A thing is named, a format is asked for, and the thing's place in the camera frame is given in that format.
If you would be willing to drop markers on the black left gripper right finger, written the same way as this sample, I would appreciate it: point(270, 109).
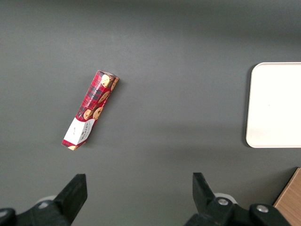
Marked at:
point(211, 207)

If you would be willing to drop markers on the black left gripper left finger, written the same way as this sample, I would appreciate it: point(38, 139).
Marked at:
point(68, 202)

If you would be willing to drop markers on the cream plastic tray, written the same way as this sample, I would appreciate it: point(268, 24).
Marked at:
point(275, 106)

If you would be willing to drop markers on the wooden drawer cabinet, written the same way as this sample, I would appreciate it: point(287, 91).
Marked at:
point(290, 200)

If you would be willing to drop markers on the red tartan cookie box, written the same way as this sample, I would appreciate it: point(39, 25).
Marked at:
point(94, 106)

